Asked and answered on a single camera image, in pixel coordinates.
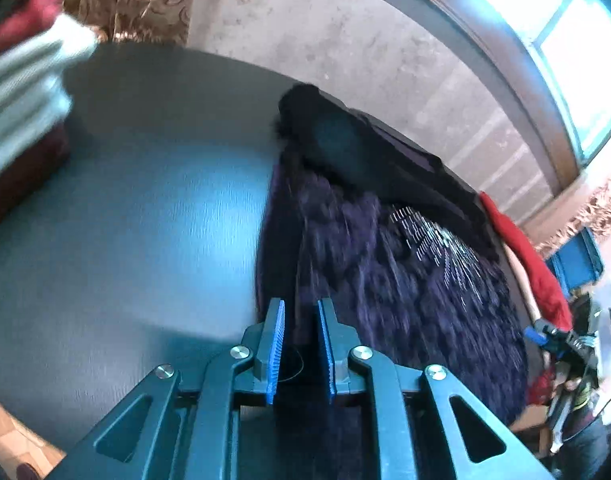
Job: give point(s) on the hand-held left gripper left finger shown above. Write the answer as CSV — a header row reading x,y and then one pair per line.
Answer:
x,y
274,355

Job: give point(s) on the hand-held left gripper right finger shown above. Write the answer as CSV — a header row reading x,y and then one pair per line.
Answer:
x,y
326,355

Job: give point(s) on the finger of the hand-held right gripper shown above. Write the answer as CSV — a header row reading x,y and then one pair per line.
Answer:
x,y
548,336

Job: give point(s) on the dark purple embroidered garment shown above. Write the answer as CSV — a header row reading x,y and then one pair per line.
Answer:
x,y
385,270

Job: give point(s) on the blue plastic crate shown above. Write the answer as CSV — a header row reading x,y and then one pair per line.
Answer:
x,y
575,260

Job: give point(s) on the white striped folded cloth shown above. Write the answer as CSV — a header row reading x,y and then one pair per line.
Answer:
x,y
25,85

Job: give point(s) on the dark red folded cloth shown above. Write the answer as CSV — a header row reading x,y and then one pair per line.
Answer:
x,y
25,15

